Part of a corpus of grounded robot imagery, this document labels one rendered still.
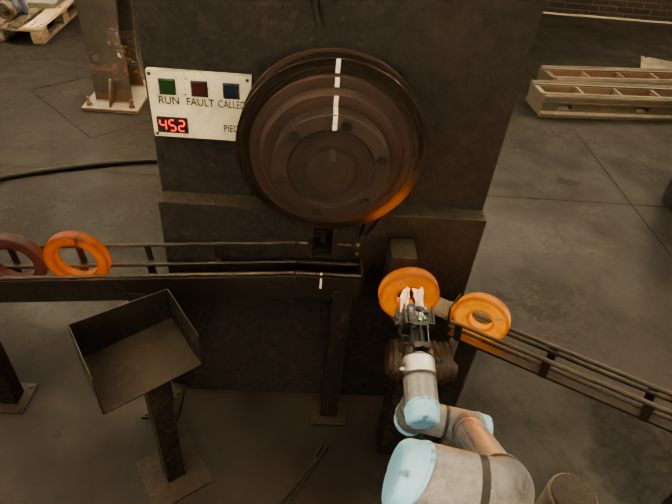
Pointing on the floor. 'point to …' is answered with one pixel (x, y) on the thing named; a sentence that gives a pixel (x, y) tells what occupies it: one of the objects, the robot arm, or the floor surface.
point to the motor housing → (387, 435)
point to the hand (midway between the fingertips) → (410, 288)
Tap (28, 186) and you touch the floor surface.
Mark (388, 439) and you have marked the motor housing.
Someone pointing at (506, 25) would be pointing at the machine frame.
